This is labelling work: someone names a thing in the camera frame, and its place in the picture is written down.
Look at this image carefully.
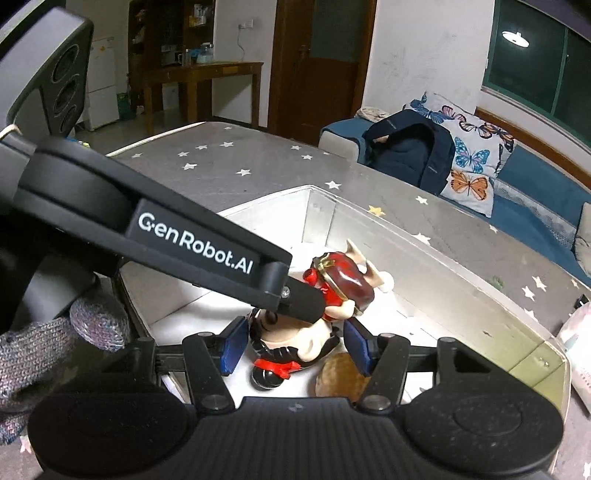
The white refrigerator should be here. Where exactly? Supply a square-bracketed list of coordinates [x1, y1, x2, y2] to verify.
[75, 36, 124, 131]

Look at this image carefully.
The beige shell-shaped toy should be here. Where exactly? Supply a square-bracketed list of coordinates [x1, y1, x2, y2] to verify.
[315, 352, 371, 403]

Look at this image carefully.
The dark blue backpack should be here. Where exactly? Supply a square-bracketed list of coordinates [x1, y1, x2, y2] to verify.
[361, 110, 456, 195]

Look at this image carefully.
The wooden shelf cabinet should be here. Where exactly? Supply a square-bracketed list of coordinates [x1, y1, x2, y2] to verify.
[126, 0, 219, 118]

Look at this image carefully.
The butterfly print pillow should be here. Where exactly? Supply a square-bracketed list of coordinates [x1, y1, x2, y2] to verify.
[409, 90, 516, 219]

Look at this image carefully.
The grey pillow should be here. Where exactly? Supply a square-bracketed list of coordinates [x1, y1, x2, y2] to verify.
[573, 200, 591, 274]

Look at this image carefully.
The red and gold toy figurine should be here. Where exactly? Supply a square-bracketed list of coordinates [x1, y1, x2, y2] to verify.
[302, 239, 395, 326]

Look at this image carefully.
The person's left hand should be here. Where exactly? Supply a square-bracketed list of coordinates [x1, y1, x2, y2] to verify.
[0, 293, 131, 447]

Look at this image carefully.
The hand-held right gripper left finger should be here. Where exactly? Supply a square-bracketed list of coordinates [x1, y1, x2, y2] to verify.
[106, 316, 251, 412]

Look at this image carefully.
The wooden desk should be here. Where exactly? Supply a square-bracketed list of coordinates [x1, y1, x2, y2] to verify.
[142, 61, 265, 136]

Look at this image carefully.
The green-framed window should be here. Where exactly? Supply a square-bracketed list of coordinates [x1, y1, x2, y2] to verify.
[480, 0, 591, 155]

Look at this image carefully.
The pink white tissue pack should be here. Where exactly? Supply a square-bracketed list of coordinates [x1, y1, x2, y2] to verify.
[555, 301, 591, 403]

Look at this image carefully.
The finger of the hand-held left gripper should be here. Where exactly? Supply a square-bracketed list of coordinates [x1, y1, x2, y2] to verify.
[259, 261, 327, 325]

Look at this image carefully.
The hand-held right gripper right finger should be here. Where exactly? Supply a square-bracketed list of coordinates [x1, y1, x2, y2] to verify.
[343, 318, 495, 415]

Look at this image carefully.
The blue sofa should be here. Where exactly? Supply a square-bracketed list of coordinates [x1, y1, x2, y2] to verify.
[318, 115, 591, 280]

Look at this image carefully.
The grey storage box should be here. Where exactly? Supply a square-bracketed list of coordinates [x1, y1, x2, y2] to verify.
[116, 184, 572, 418]

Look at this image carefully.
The brown wooden door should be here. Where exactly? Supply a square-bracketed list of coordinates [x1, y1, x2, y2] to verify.
[268, 0, 378, 147]

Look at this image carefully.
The grey star-printed mat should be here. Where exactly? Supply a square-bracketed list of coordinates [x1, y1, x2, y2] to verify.
[18, 121, 591, 480]

